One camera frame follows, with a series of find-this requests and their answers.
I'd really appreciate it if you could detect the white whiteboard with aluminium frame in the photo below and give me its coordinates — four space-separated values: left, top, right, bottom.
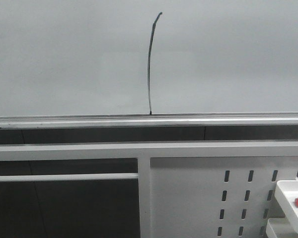
0 0 298 128

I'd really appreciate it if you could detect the white metal pegboard stand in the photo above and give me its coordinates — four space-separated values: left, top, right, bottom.
0 141 298 238

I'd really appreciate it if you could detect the lower white plastic tray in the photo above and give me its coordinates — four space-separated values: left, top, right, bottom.
266 218 298 238

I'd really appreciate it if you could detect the white plastic marker tray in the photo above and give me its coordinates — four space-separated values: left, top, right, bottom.
275 180 298 234

